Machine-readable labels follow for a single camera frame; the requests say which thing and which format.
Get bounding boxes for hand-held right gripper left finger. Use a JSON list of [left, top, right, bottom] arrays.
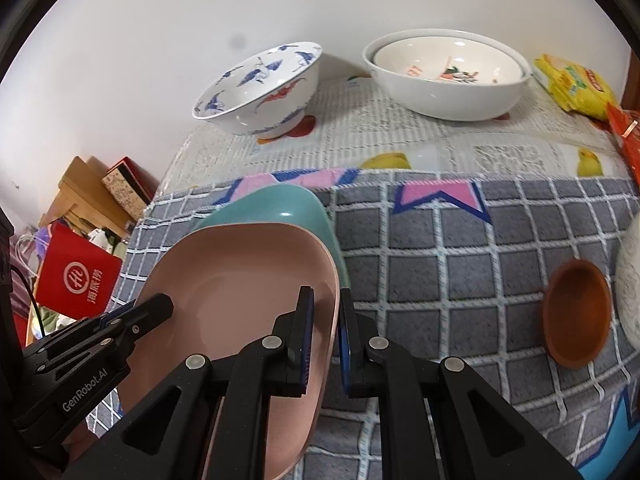
[[60, 286, 316, 480]]

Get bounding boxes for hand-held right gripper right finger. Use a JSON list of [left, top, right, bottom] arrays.
[[339, 287, 583, 480]]

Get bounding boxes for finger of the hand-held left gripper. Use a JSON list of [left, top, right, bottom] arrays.
[[106, 292, 175, 347], [97, 304, 138, 331]]

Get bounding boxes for pink plate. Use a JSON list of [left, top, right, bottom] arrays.
[[65, 222, 342, 478]]

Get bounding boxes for teal plate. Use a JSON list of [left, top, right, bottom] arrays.
[[192, 183, 351, 291]]

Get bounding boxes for small brown dish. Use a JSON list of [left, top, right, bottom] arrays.
[[542, 258, 613, 370]]

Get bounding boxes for small plain white bowl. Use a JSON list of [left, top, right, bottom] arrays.
[[614, 207, 640, 351]]

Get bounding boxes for red paper bag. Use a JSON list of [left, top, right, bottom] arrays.
[[37, 222, 123, 318]]

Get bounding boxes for purple fuzzy cloth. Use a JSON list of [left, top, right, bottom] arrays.
[[27, 225, 57, 253]]

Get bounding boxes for patterned cardboard box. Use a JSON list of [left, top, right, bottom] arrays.
[[101, 157, 161, 223]]

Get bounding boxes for light wooden furniture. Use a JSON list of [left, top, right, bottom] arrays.
[[39, 156, 161, 241]]

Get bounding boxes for grey checked star tablecloth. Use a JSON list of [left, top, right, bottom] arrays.
[[85, 167, 640, 480]]

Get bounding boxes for blue patterned white bowl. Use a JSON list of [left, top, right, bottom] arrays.
[[192, 42, 323, 141]]

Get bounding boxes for large plain white bowl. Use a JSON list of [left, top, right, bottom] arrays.
[[362, 29, 532, 122]]

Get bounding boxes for white bowl with printed inside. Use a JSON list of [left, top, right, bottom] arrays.
[[374, 36, 521, 86]]

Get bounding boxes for red snack packet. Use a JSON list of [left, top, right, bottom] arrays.
[[606, 101, 640, 186]]

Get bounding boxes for yellow snack packet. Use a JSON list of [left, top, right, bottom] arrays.
[[532, 55, 618, 121]]

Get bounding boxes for black cable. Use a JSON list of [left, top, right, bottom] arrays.
[[10, 262, 46, 346]]

